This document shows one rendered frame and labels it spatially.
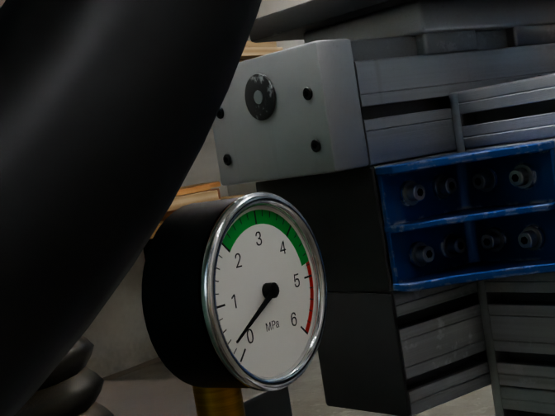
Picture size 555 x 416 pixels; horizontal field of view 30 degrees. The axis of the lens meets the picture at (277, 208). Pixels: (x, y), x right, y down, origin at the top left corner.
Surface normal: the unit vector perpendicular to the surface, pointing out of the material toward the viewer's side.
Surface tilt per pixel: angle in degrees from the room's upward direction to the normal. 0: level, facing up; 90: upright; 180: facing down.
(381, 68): 90
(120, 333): 90
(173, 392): 0
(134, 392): 0
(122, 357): 90
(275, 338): 90
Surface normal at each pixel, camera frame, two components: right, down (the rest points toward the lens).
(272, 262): 0.80, -0.09
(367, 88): 0.62, -0.06
